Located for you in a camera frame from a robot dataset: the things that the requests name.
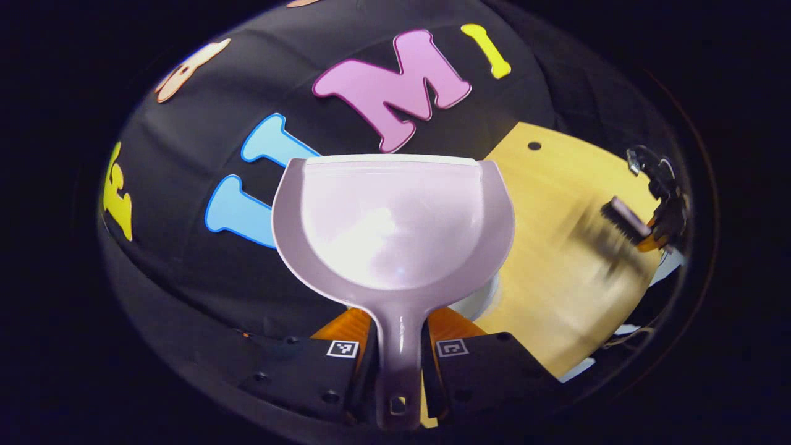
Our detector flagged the small pink broom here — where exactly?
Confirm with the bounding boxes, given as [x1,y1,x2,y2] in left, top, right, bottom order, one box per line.
[599,196,653,246]

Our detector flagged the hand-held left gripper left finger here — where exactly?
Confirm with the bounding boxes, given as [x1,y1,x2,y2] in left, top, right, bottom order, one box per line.
[238,307,379,426]

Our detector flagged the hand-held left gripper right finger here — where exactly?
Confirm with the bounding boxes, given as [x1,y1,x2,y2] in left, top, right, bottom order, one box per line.
[421,307,560,424]

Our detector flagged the white ribbed garbage bin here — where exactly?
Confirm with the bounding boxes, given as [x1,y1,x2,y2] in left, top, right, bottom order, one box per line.
[448,272,502,322]

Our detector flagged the black backdrop cloth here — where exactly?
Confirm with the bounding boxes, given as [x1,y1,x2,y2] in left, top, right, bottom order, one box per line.
[98,0,619,396]

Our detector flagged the pink plastic dustpan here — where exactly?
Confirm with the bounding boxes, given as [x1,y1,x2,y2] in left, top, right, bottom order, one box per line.
[271,154,516,431]

